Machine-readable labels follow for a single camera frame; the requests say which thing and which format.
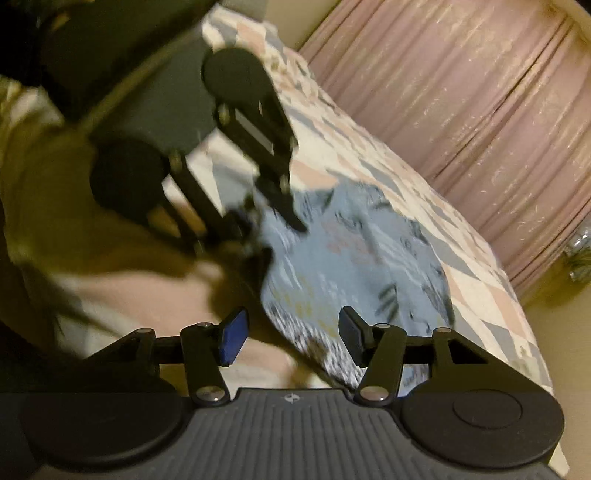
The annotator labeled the blue leopard print garment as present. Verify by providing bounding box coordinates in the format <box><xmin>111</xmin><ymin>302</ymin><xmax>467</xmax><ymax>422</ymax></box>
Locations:
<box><xmin>216</xmin><ymin>179</ymin><xmax>456</xmax><ymax>388</ymax></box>

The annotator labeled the checkered pink blue quilt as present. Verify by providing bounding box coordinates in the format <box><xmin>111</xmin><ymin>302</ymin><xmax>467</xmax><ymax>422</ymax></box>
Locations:
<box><xmin>1</xmin><ymin>7</ymin><xmax>552</xmax><ymax>389</ymax></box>

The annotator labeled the silver puffer jacket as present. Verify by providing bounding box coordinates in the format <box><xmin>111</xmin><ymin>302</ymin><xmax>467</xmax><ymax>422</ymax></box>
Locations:
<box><xmin>564</xmin><ymin>225</ymin><xmax>591</xmax><ymax>283</ymax></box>

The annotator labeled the pink curtain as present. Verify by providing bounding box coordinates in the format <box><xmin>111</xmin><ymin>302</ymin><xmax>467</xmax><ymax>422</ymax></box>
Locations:
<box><xmin>301</xmin><ymin>1</ymin><xmax>590</xmax><ymax>292</ymax></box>

